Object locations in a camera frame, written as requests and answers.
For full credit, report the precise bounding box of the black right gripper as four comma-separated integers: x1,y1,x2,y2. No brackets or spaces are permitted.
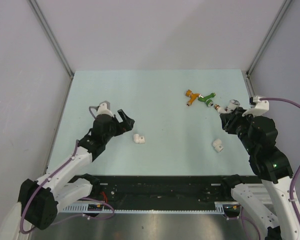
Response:
219,106,257,154

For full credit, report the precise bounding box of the white elbow pipe fitting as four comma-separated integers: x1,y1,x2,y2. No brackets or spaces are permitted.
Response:
133,133,146,144
212,138,224,153

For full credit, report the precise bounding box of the grey white water faucet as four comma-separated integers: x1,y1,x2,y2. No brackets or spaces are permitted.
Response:
213,99,241,114

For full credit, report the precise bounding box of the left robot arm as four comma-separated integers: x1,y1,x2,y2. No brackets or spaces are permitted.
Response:
18,105,135,234

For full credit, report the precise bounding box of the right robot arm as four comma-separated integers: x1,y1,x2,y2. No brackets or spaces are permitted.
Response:
220,107,300,240

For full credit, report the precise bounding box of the green water faucet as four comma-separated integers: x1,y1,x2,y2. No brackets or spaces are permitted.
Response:
198,92,216,108

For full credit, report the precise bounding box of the yellow water faucet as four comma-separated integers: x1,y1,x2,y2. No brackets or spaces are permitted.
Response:
185,89,202,107

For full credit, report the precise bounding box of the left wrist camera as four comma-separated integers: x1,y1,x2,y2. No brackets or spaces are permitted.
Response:
96,100,114,117

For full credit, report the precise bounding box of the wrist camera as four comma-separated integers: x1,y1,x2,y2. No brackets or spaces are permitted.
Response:
242,95,270,117
96,100,114,117

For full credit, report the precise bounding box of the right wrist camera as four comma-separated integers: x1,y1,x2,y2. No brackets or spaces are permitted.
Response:
242,95,270,117

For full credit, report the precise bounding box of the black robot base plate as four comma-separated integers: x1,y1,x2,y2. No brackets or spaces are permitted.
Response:
87,175,234,210

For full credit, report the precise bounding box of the white slotted cable duct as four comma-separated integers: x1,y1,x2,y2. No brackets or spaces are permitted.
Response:
61,201,240,215

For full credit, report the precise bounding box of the aluminium frame post right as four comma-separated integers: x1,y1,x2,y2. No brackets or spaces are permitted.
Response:
245,0,294,77

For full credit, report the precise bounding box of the aluminium frame post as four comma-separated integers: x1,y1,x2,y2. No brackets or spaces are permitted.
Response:
27,0,74,80
245,0,294,77

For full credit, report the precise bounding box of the aluminium frame post left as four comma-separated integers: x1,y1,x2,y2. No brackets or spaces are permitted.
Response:
27,0,74,80

